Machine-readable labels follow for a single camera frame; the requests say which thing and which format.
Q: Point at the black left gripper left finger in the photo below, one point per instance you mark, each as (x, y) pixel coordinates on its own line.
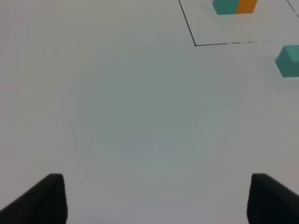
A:
(44, 203)

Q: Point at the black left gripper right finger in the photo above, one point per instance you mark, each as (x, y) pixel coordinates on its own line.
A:
(270, 202)

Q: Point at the teal cube block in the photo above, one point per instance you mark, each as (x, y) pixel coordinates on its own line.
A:
(288, 61)

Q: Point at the orange template cube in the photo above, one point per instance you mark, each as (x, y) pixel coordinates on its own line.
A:
(246, 6)

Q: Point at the teal template cube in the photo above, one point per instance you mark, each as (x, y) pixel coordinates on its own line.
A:
(224, 7)

